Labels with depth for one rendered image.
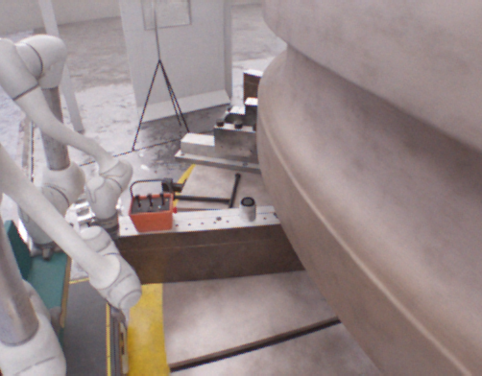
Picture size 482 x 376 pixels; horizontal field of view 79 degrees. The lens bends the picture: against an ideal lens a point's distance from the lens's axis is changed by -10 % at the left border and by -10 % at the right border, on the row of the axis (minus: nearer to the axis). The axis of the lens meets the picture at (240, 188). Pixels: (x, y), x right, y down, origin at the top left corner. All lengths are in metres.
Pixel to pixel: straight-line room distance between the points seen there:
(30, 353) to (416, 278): 0.95
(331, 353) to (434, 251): 0.90
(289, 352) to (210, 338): 0.37
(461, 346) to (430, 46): 0.59
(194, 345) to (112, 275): 0.76
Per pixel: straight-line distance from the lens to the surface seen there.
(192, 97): 4.49
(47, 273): 1.50
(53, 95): 1.38
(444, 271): 0.85
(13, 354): 0.97
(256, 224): 1.54
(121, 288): 0.95
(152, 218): 1.48
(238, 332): 1.63
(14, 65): 1.20
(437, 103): 0.61
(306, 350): 1.61
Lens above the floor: 1.74
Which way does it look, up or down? 37 degrees down
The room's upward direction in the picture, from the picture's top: straight up
